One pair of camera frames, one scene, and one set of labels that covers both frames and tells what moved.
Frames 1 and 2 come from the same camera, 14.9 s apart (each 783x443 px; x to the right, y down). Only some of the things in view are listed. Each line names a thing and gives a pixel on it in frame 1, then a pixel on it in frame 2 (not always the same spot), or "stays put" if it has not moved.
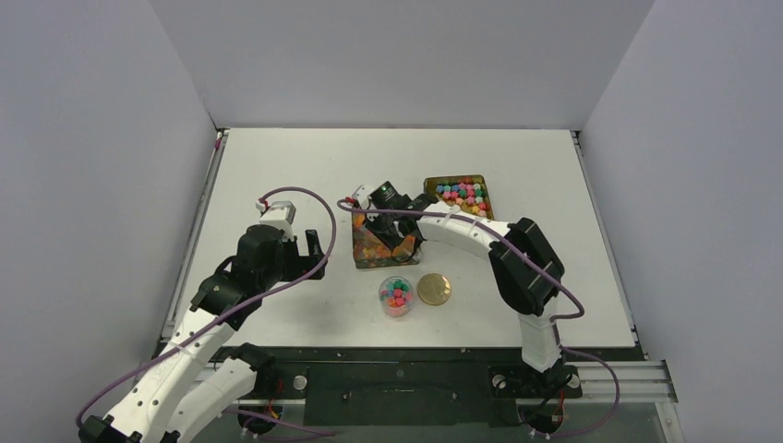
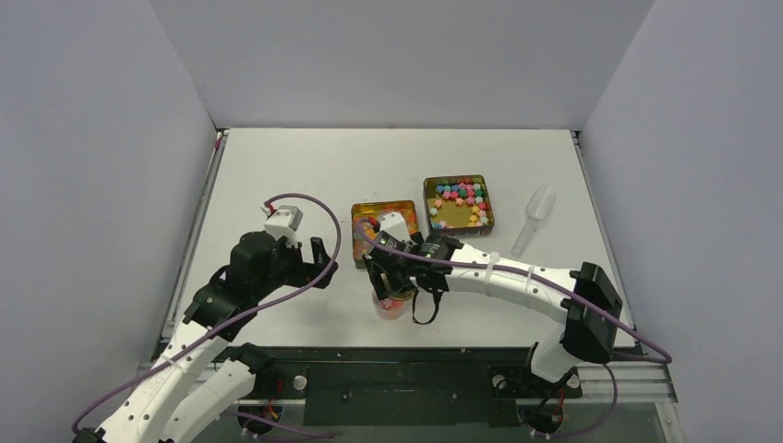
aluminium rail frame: (640, 382) stays put
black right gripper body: (389, 226) → (387, 269)
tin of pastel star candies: (469, 192) stays put
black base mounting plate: (423, 387) stays put
